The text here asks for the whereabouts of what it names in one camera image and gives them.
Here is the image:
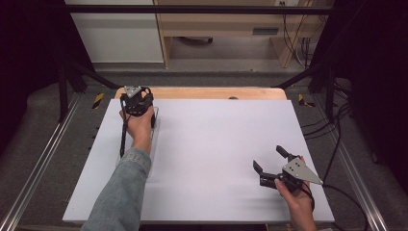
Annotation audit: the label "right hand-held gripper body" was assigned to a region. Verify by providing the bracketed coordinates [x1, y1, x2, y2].
[259, 153, 324, 194]

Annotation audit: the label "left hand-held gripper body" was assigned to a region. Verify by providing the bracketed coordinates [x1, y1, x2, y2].
[119, 85, 155, 117]

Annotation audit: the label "person's left hand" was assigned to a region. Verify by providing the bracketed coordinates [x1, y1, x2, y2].
[118, 105, 156, 152]

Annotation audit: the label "person's right hand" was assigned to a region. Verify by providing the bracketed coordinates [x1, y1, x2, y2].
[273, 178, 318, 221]

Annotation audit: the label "yellow black floor tape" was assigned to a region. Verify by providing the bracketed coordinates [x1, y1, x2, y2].
[91, 92, 106, 110]
[297, 93, 317, 109]

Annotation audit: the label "white table board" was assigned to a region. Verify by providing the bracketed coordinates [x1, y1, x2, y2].
[62, 98, 335, 224]

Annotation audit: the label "wooden table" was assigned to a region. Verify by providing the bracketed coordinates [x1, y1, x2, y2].
[114, 86, 288, 101]

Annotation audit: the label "white cabinet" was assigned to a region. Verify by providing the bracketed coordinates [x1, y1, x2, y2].
[63, 0, 165, 64]

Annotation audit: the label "black metal stand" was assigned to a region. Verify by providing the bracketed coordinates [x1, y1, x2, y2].
[57, 59, 121, 123]
[271, 61, 339, 123]

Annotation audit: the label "black curtain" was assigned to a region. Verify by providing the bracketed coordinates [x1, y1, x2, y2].
[312, 0, 408, 187]
[0, 0, 94, 157]

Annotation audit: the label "light wooden desk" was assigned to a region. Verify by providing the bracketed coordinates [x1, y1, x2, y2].
[153, 0, 325, 69]

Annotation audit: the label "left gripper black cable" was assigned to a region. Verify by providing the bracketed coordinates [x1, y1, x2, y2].
[119, 99, 130, 159]

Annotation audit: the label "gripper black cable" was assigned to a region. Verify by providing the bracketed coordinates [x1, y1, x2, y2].
[321, 183, 370, 231]
[119, 99, 130, 159]

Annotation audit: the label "black floor cables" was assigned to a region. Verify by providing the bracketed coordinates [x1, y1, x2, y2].
[300, 80, 354, 184]

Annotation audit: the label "aluminium floor rail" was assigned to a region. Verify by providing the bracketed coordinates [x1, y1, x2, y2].
[312, 95, 390, 231]
[0, 92, 82, 231]

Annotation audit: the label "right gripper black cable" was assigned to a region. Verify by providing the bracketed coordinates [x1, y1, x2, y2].
[321, 183, 370, 231]

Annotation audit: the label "hanging desk cables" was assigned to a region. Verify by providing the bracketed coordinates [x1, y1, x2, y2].
[281, 13, 319, 69]

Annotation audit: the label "black horizontal frame bar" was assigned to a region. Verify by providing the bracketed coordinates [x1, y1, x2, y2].
[62, 4, 338, 15]

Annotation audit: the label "grey desk drawer handle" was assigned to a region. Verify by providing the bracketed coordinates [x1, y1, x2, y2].
[252, 27, 280, 37]

